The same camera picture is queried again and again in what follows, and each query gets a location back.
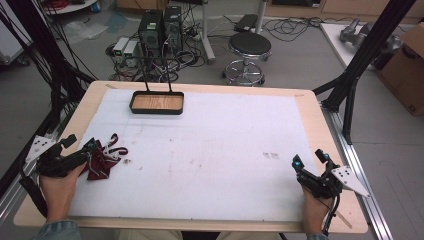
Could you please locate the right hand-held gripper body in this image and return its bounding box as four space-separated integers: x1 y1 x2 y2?
295 159 372 200

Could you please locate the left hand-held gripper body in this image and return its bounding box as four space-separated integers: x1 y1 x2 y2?
25 134 90 178

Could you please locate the dark red drawstring pouch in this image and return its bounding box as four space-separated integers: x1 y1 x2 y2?
79 133 130 182

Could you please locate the person's right hand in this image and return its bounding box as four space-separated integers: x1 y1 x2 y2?
301 185 335 236

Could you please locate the person's left hand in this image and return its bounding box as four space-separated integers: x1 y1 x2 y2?
39 162 88 223

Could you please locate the black tray with wooden bottom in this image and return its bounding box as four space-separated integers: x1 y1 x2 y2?
128 42 185 116

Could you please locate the white foam mat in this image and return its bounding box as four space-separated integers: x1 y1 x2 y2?
67 87 318 223

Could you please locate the small white device box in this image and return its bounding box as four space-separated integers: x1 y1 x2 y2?
122 39 140 68
112 36 130 58

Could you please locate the clear plastic sheet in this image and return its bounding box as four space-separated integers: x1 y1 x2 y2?
62 19 109 46

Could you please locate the white board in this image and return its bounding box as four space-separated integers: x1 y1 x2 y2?
319 21 379 72

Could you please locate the brown cardboard box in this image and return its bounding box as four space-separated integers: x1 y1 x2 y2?
377 22 424 118

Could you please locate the black round stool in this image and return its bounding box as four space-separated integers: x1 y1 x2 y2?
221 31 273 87

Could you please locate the black computer tower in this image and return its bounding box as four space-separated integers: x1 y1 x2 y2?
162 5 184 53
137 9 165 58

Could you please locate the black flat box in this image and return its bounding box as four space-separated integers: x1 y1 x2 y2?
233 13 260 34

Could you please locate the grey table leg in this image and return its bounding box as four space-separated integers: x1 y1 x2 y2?
199 0 217 65

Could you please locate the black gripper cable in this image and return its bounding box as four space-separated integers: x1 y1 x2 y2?
321 194 342 237

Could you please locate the aluminium rail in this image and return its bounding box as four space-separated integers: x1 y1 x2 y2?
320 99 395 240
0 111 73 228

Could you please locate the black strap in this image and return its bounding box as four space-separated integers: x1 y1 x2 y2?
18 166 48 218

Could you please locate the black metal stand frame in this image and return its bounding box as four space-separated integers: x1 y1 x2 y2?
312 0 418 146
0 0 98 198

